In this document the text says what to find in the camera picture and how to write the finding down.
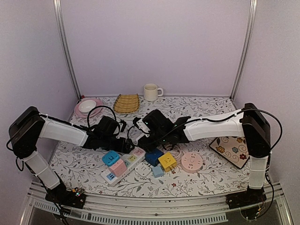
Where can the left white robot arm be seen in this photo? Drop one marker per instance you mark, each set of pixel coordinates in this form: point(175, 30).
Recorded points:
point(31, 125)

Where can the yellow bamboo tray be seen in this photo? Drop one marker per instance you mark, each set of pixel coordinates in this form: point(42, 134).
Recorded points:
point(126, 104)

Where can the yellow cube adapter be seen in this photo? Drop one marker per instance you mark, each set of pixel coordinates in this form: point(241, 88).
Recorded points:
point(167, 162)

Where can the cream ceramic mug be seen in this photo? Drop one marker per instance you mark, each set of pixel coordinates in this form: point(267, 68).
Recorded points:
point(151, 92)

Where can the aluminium corner post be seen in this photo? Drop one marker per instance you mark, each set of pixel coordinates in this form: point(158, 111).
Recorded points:
point(65, 47)
point(245, 48)

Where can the round pink socket hub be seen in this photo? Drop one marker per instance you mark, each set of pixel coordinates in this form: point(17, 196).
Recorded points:
point(191, 162)

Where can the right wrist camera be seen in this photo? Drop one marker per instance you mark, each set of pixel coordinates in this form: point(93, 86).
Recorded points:
point(138, 122)

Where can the aluminium front rail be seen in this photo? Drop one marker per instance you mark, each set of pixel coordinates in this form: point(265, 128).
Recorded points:
point(175, 201)

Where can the white plug adapter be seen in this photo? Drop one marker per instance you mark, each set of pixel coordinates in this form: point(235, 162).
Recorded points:
point(143, 169)

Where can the floral square tray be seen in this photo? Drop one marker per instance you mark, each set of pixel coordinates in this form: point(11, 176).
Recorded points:
point(233, 149)

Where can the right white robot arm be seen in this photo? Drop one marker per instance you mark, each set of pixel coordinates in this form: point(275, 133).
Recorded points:
point(247, 122)

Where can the pink plate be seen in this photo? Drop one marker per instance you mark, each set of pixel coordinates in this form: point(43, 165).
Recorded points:
point(76, 110)

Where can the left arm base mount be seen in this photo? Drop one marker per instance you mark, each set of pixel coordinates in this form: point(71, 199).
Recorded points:
point(67, 197)

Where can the pink cube adapter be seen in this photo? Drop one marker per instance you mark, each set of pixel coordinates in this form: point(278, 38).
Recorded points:
point(118, 168)

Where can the white power strip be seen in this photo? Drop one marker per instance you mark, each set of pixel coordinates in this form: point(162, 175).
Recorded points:
point(131, 160)

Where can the white bowl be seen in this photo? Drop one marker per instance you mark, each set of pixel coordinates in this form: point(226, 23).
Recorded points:
point(86, 106)

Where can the left aluminium corner post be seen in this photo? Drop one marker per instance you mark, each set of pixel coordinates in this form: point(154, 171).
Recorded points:
point(65, 47)

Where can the cyan cube adapter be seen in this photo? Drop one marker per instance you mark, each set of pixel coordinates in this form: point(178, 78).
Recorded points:
point(110, 158)

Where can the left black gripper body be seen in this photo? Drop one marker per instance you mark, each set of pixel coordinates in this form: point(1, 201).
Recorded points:
point(107, 144)

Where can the dark blue cube adapter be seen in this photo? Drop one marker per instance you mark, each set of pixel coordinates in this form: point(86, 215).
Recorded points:
point(152, 157)

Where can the light blue plug adapter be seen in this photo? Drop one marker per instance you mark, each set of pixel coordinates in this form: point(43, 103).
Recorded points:
point(157, 171)

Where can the right aluminium corner post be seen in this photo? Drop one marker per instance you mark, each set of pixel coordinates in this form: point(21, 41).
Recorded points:
point(245, 48)

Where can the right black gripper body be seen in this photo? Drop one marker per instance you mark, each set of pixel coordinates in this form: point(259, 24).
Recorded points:
point(158, 137)

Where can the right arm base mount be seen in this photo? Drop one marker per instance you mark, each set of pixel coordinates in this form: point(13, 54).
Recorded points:
point(245, 198)

